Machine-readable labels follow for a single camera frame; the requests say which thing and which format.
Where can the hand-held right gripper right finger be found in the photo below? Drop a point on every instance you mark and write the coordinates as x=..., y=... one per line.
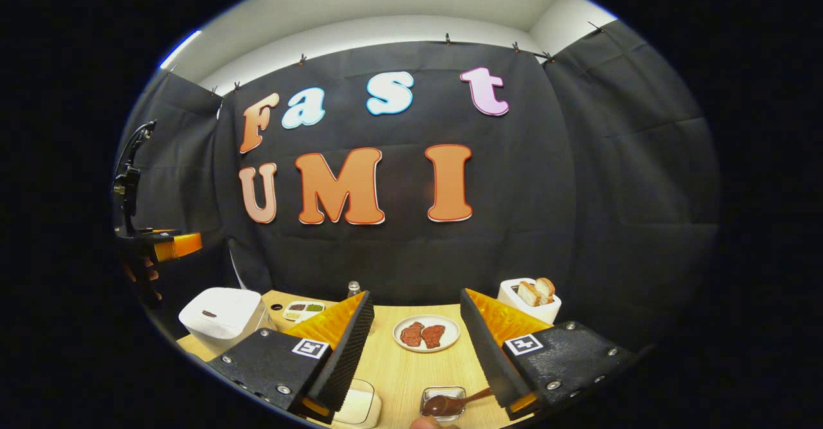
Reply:
x=485, y=358

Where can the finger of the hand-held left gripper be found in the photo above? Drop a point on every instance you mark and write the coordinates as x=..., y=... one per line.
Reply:
x=186, y=244

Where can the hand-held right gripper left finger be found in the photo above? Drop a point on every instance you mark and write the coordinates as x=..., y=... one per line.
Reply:
x=347, y=358

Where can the wooden spoon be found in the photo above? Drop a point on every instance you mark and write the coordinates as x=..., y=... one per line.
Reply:
x=443, y=405

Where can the white rice cooker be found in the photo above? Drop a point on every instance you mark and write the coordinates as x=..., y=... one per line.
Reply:
x=222, y=316

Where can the clear rice container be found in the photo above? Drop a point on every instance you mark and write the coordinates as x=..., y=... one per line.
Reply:
x=366, y=410

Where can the white oval plate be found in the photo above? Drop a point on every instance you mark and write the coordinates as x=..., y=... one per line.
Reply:
x=450, y=339

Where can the red meat piece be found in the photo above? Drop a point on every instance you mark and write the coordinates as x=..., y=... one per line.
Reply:
x=411, y=334
x=433, y=336

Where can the white divided condiment dish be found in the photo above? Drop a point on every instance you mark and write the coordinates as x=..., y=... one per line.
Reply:
x=302, y=313

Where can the clear plastic water bottle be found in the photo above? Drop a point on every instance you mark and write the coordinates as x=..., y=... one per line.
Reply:
x=354, y=289

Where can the white toaster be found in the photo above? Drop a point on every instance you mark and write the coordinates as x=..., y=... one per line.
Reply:
x=546, y=313

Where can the toast bread slice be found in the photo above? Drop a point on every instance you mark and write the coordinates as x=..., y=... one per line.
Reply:
x=546, y=287
x=528, y=294

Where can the ceiling light panel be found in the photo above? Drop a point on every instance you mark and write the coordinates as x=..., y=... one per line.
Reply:
x=180, y=48

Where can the black backdrop cloth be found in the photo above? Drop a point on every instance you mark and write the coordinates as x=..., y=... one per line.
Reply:
x=578, y=191

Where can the row of black cloth clips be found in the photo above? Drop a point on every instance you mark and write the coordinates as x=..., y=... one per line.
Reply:
x=447, y=38

